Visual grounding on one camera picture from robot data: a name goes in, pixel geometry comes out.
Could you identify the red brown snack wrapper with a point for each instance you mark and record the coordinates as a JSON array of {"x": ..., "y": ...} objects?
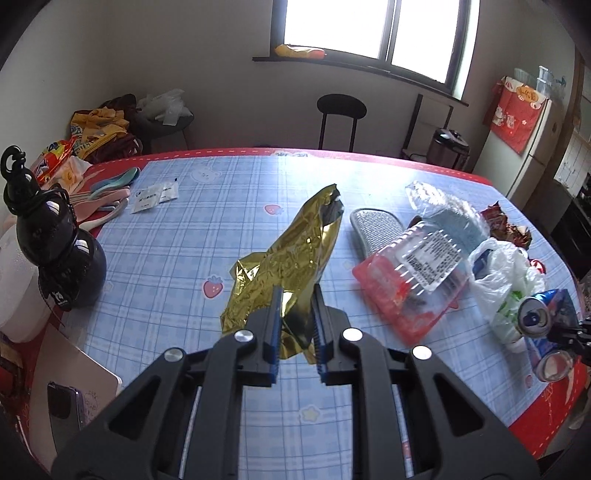
[{"x": 502, "y": 230}]

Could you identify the pastel plastic spoons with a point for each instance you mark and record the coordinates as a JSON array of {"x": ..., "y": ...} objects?
[{"x": 109, "y": 192}]

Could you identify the gold foil wrapper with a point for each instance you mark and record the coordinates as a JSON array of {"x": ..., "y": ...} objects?
[{"x": 295, "y": 262}]

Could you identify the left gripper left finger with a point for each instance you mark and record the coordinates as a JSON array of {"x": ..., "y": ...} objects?
[{"x": 180, "y": 418}]

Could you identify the cream refrigerator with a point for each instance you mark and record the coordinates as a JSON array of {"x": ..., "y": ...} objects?
[{"x": 517, "y": 175}]

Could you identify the blue soda can lower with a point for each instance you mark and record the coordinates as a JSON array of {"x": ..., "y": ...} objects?
[{"x": 549, "y": 361}]

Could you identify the white paper sachets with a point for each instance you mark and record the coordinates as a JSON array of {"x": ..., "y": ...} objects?
[{"x": 147, "y": 198}]

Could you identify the yellow snack bags pile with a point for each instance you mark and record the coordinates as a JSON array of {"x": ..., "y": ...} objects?
[{"x": 96, "y": 136}]

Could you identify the blue soda can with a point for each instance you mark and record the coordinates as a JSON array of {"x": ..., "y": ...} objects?
[
  {"x": 539, "y": 313},
  {"x": 549, "y": 361}
]

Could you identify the yellow red item on sill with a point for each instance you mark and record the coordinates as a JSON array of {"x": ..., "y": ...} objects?
[{"x": 299, "y": 52}]

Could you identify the blue soda can upper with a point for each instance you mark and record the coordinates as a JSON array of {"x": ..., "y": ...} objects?
[{"x": 539, "y": 313}]

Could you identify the red fridge cover cloth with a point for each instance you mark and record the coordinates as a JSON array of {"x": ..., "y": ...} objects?
[{"x": 514, "y": 112}]

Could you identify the black pressure cooker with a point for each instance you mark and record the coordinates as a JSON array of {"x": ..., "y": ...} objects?
[{"x": 448, "y": 149}]

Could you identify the white plastic bag on chair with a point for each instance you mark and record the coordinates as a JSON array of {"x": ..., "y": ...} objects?
[{"x": 166, "y": 108}]

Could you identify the black smartphone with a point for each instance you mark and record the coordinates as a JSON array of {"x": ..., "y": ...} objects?
[{"x": 65, "y": 408}]

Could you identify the blue plaid tablecloth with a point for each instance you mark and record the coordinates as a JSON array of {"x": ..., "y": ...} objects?
[{"x": 168, "y": 281}]

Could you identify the red plastic food tray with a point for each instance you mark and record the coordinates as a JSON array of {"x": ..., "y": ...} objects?
[{"x": 414, "y": 280}]

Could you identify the window with dark frame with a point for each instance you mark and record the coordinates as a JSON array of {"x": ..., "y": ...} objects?
[{"x": 425, "y": 43}]

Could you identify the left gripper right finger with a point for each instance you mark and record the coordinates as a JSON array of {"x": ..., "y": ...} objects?
[{"x": 413, "y": 417}]

